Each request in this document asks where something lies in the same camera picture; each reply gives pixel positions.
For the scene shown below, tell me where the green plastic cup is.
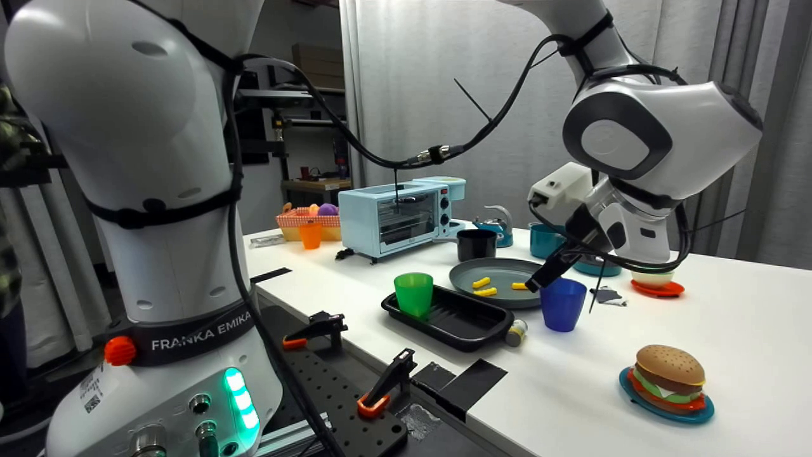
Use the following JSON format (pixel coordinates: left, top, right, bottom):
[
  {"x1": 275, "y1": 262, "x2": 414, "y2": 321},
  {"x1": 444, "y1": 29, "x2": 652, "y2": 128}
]
[{"x1": 392, "y1": 268, "x2": 436, "y2": 321}]

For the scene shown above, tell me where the red round button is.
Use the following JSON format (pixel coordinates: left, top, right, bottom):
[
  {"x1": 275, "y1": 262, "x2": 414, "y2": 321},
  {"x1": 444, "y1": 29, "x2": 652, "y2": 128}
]
[{"x1": 101, "y1": 333, "x2": 141, "y2": 367}]

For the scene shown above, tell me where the blue plastic cup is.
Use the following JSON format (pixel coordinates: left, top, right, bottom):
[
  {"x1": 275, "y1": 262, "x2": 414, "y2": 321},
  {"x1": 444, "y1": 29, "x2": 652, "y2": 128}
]
[{"x1": 538, "y1": 276, "x2": 590, "y2": 334}]

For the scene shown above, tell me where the black breadboard base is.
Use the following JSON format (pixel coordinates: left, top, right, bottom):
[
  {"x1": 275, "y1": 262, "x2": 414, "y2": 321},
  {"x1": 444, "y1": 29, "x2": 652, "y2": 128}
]
[{"x1": 252, "y1": 289, "x2": 532, "y2": 457}]

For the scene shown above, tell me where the orange plastic cup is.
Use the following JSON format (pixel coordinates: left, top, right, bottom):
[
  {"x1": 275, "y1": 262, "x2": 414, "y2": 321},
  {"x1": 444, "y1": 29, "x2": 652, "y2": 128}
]
[{"x1": 299, "y1": 216, "x2": 329, "y2": 250}]

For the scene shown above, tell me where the pink toy basket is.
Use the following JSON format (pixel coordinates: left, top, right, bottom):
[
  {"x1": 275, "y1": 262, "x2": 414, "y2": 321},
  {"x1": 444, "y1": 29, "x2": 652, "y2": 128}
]
[{"x1": 275, "y1": 199, "x2": 344, "y2": 242}]

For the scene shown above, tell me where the light blue toy oven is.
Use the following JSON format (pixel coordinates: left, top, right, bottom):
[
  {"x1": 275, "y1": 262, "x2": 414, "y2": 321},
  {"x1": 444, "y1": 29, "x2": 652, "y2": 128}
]
[{"x1": 335, "y1": 175, "x2": 471, "y2": 262}]

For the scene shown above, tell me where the grey-blue toy kettle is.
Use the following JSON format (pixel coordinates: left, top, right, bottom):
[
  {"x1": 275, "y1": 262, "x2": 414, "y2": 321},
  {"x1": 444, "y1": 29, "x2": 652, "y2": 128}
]
[{"x1": 480, "y1": 203, "x2": 519, "y2": 250}]

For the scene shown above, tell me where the wide black tape patch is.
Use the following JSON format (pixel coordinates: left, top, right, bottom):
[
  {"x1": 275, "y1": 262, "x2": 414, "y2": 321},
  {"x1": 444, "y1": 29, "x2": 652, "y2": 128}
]
[{"x1": 411, "y1": 357, "x2": 511, "y2": 423}]

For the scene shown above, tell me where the toy hamburger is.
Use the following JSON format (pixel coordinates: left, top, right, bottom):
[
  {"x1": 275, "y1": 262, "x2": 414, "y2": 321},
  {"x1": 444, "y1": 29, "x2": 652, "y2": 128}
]
[
  {"x1": 617, "y1": 364, "x2": 719, "y2": 427},
  {"x1": 627, "y1": 342, "x2": 709, "y2": 415}
]

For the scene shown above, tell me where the background storage shelf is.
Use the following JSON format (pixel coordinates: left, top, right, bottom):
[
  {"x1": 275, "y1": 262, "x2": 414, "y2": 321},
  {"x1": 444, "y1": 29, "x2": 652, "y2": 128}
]
[{"x1": 237, "y1": 41, "x2": 353, "y2": 204}]

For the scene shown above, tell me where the long black tape strip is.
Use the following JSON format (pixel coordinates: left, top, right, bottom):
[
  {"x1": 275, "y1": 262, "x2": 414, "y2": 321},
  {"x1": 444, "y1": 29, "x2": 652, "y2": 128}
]
[{"x1": 249, "y1": 263, "x2": 296, "y2": 286}]

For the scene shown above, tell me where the black orange clamp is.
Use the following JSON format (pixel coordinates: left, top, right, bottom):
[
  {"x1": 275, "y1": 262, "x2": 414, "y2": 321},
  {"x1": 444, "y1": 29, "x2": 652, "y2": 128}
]
[
  {"x1": 355, "y1": 345, "x2": 419, "y2": 423},
  {"x1": 280, "y1": 309, "x2": 350, "y2": 355}
]

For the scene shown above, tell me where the camouflage clothing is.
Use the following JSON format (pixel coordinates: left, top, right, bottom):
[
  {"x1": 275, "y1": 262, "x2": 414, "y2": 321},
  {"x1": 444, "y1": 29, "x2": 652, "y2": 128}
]
[{"x1": 0, "y1": 79, "x2": 48, "y2": 319}]

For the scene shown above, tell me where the small black toy piece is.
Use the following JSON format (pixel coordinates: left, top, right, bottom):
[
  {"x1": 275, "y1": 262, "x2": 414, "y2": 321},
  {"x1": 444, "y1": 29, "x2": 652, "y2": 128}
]
[{"x1": 590, "y1": 284, "x2": 629, "y2": 309}]

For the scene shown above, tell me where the grey curtain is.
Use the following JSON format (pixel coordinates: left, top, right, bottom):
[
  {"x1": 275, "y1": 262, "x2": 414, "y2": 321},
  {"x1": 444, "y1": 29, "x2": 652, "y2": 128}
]
[{"x1": 337, "y1": 0, "x2": 812, "y2": 273}]

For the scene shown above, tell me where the small yellow label can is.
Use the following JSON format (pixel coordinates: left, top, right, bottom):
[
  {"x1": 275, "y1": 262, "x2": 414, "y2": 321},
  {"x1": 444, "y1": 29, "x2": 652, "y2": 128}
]
[{"x1": 504, "y1": 317, "x2": 532, "y2": 349}]

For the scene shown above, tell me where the teal cooking pot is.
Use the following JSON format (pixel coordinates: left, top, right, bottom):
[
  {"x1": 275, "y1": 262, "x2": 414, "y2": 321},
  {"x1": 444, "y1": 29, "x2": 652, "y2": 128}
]
[{"x1": 529, "y1": 221, "x2": 571, "y2": 262}]

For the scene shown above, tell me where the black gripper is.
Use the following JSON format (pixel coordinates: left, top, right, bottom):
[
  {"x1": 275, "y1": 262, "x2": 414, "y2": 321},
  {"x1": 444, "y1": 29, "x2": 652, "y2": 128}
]
[{"x1": 524, "y1": 199, "x2": 629, "y2": 293}]

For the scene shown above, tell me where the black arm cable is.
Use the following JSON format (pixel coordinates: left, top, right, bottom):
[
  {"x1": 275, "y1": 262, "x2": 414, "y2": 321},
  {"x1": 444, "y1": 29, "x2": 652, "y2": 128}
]
[{"x1": 213, "y1": 33, "x2": 707, "y2": 457}]

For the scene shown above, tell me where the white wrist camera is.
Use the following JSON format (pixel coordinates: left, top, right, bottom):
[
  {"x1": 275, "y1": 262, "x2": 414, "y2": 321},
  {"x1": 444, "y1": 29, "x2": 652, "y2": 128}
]
[{"x1": 525, "y1": 163, "x2": 598, "y2": 216}]

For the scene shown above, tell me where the black cooking pot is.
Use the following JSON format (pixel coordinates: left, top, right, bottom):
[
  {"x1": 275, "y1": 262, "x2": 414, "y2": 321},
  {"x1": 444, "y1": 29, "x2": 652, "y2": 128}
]
[{"x1": 455, "y1": 226, "x2": 500, "y2": 263}]

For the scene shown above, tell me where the small orange plate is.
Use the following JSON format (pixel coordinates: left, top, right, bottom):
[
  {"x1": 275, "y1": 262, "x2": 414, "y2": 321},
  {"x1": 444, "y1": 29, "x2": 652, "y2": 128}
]
[{"x1": 629, "y1": 276, "x2": 688, "y2": 302}]

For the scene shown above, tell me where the black rectangular tray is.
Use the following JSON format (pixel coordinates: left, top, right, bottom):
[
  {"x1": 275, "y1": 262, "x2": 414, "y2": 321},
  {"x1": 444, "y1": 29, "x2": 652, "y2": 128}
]
[{"x1": 379, "y1": 284, "x2": 519, "y2": 355}]

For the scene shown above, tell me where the silver aluminium rail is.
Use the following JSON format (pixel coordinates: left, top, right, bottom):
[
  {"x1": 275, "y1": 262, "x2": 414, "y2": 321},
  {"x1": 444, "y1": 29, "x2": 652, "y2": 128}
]
[{"x1": 256, "y1": 410, "x2": 337, "y2": 457}]

